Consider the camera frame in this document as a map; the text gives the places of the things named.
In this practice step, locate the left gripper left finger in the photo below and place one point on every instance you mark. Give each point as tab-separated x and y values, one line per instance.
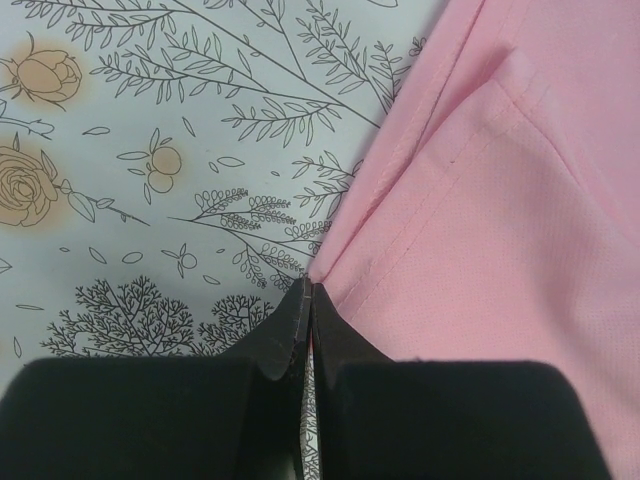
235	415

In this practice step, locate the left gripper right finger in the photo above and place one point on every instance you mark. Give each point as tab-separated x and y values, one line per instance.
385	419

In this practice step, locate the pink t-shirt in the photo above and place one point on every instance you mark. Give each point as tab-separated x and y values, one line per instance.
496	215

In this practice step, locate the floral patterned table mat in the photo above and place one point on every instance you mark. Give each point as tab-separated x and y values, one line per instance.
170	168

